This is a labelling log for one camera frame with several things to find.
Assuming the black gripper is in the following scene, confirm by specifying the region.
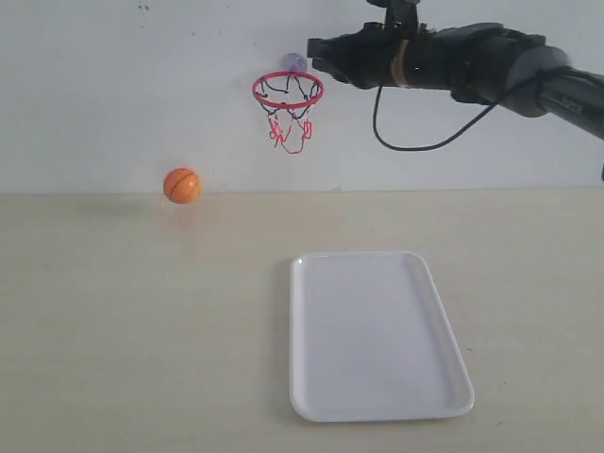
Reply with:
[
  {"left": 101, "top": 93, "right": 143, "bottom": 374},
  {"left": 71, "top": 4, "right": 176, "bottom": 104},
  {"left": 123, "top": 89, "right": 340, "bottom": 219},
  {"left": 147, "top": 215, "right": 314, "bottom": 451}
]
[{"left": 306, "top": 23, "right": 409, "bottom": 89}]

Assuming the small orange basketball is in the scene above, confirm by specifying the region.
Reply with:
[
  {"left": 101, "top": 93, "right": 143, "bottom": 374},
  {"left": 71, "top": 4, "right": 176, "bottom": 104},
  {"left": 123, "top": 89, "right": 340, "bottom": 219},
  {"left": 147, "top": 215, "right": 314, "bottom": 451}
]
[{"left": 162, "top": 167, "right": 202, "bottom": 204}]

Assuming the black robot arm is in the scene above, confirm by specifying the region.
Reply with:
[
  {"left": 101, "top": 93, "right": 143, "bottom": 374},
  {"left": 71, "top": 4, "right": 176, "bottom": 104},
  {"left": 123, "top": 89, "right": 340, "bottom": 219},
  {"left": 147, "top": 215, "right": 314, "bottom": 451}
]
[{"left": 306, "top": 23, "right": 603, "bottom": 138}]

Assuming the red mini basketball hoop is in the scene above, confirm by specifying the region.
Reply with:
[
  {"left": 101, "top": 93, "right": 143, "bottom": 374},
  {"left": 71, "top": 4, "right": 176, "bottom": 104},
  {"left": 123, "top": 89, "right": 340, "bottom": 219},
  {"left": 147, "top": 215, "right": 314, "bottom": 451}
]
[{"left": 251, "top": 70, "right": 325, "bottom": 155}]

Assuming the white rectangular plastic tray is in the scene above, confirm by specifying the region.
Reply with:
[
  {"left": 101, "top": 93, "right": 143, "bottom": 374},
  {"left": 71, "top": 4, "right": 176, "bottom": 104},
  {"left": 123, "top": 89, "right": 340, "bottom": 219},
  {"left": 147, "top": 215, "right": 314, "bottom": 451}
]
[{"left": 289, "top": 251, "right": 475, "bottom": 423}]

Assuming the clear suction cup mount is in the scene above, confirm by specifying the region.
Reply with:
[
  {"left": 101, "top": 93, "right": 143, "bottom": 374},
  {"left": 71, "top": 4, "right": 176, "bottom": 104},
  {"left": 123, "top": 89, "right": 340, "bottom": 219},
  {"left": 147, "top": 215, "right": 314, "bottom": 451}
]
[{"left": 280, "top": 53, "right": 307, "bottom": 73}]

